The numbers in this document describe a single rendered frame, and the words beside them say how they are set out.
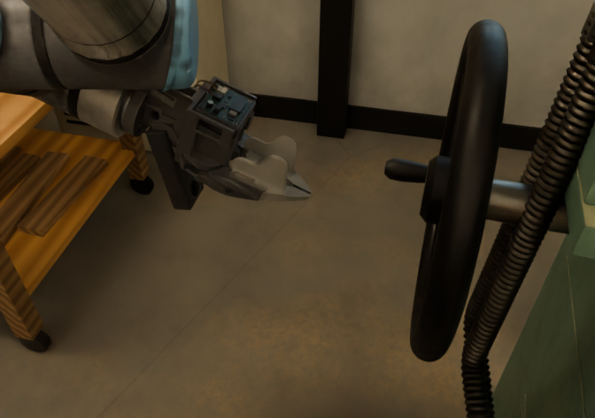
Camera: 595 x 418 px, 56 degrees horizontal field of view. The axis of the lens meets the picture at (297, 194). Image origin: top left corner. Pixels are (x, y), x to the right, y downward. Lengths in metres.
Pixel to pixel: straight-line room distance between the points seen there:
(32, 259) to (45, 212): 0.13
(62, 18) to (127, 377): 1.06
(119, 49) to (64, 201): 1.09
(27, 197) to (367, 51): 1.08
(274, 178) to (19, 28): 0.27
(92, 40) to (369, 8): 1.42
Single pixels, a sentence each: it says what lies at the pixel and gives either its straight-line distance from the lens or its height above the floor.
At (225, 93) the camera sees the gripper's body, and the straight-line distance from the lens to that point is 0.60.
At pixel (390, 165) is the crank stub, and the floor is 0.76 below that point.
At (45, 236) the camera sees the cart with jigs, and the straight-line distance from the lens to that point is 1.45.
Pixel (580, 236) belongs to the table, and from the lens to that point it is 0.42.
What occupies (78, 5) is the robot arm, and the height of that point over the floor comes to 0.99.
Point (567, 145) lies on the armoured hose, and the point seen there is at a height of 0.89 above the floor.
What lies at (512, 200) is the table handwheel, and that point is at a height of 0.82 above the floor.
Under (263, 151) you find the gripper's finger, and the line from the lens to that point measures 0.63.
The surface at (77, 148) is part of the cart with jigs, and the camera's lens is 1.70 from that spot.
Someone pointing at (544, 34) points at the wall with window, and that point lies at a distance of 1.83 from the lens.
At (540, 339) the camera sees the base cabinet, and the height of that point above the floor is 0.47.
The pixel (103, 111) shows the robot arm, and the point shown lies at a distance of 0.61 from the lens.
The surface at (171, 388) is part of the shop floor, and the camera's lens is 1.32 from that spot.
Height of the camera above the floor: 1.13
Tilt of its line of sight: 42 degrees down
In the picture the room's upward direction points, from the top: straight up
